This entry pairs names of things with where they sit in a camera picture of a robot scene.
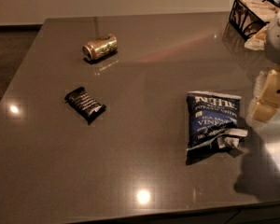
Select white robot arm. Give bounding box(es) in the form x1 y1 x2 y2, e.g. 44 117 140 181
250 10 280 122

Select blue chip bag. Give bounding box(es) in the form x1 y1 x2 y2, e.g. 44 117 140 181
186 91 248 155

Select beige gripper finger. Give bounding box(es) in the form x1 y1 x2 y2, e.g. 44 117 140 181
260 67 280 108
250 100 277 122

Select white napkin packets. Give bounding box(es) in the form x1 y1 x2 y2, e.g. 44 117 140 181
245 25 268 50

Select black wire basket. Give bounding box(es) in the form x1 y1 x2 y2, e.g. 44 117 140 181
229 0 280 40

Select black snack bag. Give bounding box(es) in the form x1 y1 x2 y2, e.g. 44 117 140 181
64 87 106 124

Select orange soda can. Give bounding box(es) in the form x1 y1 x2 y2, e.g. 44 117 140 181
82 34 118 62

